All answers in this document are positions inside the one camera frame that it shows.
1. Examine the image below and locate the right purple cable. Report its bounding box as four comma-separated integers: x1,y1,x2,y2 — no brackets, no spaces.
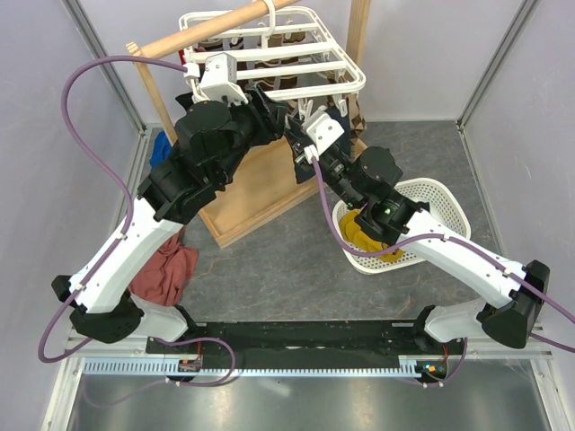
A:
312,159,575,354

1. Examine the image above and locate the white plastic laundry basket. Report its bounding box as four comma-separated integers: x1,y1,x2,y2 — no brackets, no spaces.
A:
343,178,471,276

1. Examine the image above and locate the purple cable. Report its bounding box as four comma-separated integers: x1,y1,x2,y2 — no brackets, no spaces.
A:
312,159,575,354
37,55,190,363

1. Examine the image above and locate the beige brown argyle sock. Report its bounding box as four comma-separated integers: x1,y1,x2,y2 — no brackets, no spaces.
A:
347,93,367,138

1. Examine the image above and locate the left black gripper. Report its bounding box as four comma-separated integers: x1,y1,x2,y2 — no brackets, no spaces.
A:
215,83,289,186

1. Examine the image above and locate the red-brown cloth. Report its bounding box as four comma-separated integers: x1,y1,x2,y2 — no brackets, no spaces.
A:
128,227,199,307

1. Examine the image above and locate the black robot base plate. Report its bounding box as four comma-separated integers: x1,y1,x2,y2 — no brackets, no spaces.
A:
146,318,468,369

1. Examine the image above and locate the navy patterned sock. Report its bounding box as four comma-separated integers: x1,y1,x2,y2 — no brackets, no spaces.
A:
294,154,315,184

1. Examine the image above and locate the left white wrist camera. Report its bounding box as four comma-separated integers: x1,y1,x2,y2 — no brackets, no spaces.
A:
183,52,248,106

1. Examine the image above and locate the black hanging sock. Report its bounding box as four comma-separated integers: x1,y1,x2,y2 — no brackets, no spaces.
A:
175,92,195,112

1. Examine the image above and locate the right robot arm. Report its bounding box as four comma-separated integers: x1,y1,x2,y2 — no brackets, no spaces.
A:
285,112,550,354

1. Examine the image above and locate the wooden hanger stand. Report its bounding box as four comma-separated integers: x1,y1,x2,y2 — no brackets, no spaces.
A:
126,1,371,248

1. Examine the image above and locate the brown striped hanging sock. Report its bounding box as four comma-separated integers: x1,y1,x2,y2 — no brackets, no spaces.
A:
197,24,333,104

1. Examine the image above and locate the grey slotted cable duct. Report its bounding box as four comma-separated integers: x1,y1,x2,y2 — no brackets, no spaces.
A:
83,357,421,378

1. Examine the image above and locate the blue cloth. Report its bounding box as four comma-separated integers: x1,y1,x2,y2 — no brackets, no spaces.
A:
149,131,172,168

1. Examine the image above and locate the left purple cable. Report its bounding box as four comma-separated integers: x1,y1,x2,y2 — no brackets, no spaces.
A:
37,55,190,363

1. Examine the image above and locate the yellow sock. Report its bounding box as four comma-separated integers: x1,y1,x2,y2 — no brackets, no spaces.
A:
335,209,388,252

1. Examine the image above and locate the white plastic clip hanger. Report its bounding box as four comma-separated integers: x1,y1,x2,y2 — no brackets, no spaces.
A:
180,6,367,118

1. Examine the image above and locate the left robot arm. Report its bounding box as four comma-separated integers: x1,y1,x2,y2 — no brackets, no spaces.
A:
52,87,288,353

